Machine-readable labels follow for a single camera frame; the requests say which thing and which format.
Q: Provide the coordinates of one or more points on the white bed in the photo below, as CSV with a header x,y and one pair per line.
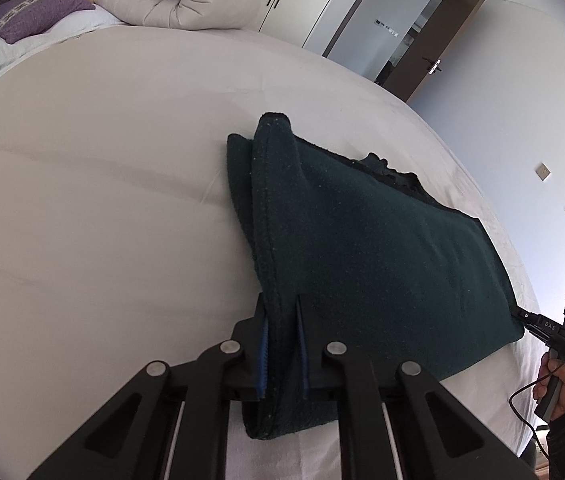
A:
x,y
87,210

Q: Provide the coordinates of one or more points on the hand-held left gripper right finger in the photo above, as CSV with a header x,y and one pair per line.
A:
x,y
304,350

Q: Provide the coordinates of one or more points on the dark green sweater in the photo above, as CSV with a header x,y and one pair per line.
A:
x,y
387,260

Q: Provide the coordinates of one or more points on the white wardrobe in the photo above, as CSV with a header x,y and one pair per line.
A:
x,y
302,5

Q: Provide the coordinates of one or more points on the purple patterned pillow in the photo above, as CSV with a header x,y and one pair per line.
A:
x,y
32,17

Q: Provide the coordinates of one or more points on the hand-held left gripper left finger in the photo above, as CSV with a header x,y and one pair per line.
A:
x,y
262,355

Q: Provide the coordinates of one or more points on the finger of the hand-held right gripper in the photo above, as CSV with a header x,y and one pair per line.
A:
x,y
524,319

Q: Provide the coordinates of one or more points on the brown door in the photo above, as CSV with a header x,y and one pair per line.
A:
x,y
442,25

